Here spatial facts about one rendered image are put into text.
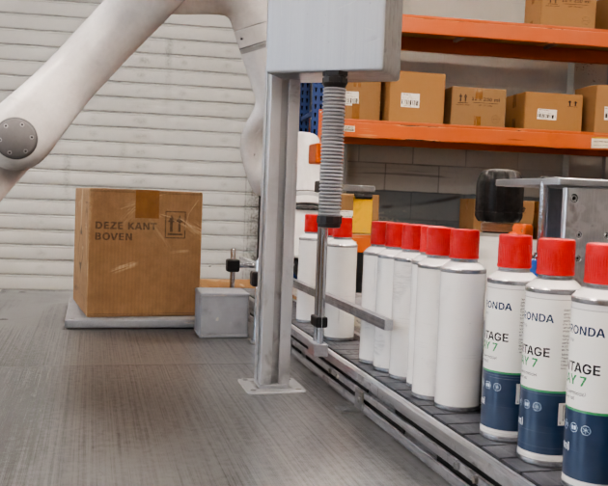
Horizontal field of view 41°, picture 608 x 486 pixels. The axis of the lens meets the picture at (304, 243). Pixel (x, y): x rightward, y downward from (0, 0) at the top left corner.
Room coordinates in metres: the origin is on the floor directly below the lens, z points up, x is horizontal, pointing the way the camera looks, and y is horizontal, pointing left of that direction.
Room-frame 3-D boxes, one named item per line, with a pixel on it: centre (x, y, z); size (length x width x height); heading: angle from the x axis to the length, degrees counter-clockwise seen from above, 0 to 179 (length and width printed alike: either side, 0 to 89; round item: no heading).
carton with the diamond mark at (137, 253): (1.87, 0.39, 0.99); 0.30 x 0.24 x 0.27; 21
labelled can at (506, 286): (0.82, -0.21, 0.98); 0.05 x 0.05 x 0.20
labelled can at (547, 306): (0.74, -0.23, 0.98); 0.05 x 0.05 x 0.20
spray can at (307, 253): (1.55, -0.02, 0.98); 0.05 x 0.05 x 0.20
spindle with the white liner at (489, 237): (1.43, -0.34, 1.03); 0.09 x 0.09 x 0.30
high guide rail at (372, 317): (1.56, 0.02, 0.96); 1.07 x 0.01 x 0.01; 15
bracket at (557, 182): (0.90, -0.29, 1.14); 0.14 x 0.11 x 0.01; 15
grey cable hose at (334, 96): (1.11, -0.03, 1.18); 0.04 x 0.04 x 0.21
